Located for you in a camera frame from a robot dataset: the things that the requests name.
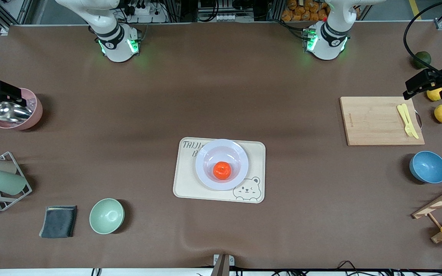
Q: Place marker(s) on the white round plate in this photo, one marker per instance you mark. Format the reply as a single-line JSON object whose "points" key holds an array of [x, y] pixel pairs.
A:
{"points": [[209, 153]]}

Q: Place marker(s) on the orange fruit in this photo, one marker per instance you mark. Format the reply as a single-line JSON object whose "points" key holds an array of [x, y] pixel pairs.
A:
{"points": [[222, 171]]}

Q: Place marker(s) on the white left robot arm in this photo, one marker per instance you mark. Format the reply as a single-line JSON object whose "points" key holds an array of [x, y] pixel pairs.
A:
{"points": [[326, 42]]}

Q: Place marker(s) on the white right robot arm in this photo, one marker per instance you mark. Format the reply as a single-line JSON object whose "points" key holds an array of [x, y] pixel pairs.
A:
{"points": [[115, 42]]}

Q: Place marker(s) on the metal scoop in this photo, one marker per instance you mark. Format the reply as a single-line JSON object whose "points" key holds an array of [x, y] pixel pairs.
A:
{"points": [[10, 113]]}

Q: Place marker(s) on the dark green lime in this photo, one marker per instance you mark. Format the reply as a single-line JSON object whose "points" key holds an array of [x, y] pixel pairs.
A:
{"points": [[423, 59]]}

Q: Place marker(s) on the pink bowl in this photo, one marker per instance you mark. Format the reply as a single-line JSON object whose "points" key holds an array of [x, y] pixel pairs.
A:
{"points": [[35, 113]]}

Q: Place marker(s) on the yellow plastic fork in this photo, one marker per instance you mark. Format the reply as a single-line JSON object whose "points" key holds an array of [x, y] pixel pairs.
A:
{"points": [[402, 113]]}

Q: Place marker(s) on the yellow plastic knife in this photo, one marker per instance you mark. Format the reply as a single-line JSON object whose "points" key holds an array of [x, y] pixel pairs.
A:
{"points": [[415, 132]]}

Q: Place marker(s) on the wooden cutting board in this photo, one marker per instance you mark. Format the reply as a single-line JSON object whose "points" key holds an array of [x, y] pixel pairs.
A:
{"points": [[374, 122]]}

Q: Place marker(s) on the blue bowl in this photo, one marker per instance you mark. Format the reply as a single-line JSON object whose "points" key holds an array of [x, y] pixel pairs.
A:
{"points": [[429, 167]]}

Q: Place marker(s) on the light green cup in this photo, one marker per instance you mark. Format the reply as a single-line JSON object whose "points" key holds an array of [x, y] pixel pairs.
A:
{"points": [[6, 182]]}

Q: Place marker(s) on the wooden mug rack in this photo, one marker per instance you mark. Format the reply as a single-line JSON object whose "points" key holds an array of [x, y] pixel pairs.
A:
{"points": [[441, 201]]}

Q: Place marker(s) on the dark grey folded cloth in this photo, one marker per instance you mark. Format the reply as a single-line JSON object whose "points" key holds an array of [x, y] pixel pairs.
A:
{"points": [[58, 221]]}

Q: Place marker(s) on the bag of orange snacks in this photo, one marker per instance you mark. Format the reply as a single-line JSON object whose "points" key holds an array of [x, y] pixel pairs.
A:
{"points": [[301, 11]]}

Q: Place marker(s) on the light green bowl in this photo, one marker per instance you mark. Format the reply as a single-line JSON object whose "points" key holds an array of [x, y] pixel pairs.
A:
{"points": [[106, 216]]}

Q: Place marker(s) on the white power strip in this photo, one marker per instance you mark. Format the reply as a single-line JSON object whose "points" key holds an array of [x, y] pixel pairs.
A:
{"points": [[146, 11]]}

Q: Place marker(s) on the cream bear print tray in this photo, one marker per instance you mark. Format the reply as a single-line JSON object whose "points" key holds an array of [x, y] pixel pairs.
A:
{"points": [[186, 184]]}

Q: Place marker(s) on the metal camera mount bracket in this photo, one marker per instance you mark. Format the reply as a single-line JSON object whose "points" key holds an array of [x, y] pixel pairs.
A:
{"points": [[223, 262]]}

